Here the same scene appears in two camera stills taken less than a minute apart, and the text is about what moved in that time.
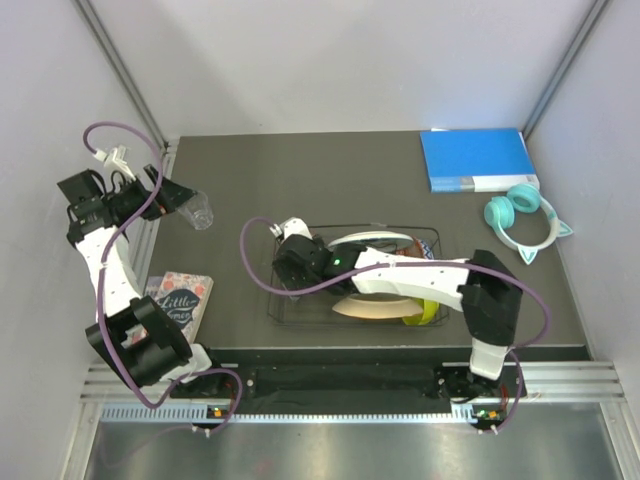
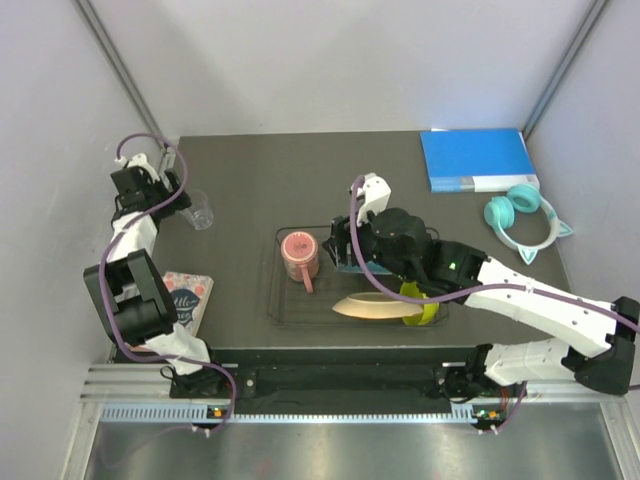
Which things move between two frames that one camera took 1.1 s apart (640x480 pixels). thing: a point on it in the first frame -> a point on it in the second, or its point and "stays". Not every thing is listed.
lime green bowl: [430, 313] stays
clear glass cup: [197, 211] stays
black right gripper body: [288, 276] -> [373, 253]
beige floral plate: [378, 306] stays
